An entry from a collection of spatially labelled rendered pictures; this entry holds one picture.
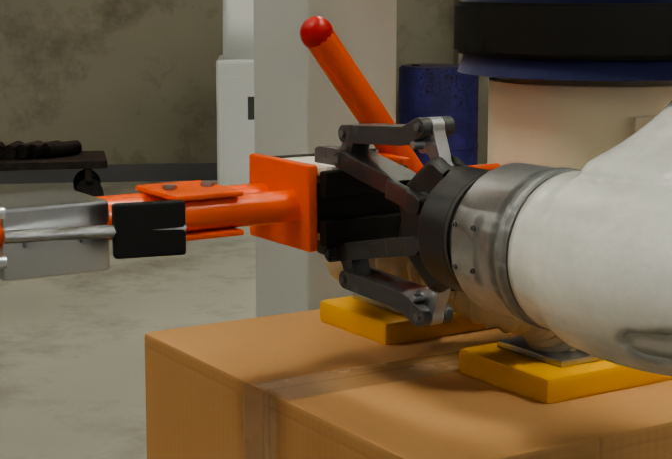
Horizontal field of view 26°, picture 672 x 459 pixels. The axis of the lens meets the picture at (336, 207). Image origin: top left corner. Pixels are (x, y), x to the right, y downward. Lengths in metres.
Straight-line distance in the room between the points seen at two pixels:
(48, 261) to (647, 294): 0.38
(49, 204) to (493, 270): 0.28
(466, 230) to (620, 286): 0.13
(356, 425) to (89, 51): 9.06
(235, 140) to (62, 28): 1.85
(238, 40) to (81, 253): 7.76
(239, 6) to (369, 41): 6.57
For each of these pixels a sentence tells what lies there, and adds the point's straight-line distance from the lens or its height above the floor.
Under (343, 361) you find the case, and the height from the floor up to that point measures 1.06.
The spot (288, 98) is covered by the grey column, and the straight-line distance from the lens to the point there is 2.15.
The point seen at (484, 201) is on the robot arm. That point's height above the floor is 1.22.
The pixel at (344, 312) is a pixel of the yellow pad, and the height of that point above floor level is 1.07.
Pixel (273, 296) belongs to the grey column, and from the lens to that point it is 2.24.
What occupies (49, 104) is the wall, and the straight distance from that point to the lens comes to 9.98.
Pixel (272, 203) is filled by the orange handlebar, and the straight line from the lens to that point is 0.97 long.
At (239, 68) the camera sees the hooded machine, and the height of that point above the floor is 0.84.
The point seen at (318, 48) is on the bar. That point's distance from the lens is 1.00.
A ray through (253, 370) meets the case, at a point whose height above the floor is 1.06.
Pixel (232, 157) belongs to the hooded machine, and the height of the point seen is 0.32.
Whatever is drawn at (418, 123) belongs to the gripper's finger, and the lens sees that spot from 0.90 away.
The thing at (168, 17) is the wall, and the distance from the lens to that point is 9.93.
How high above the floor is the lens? 1.34
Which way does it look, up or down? 9 degrees down
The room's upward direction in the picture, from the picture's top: straight up
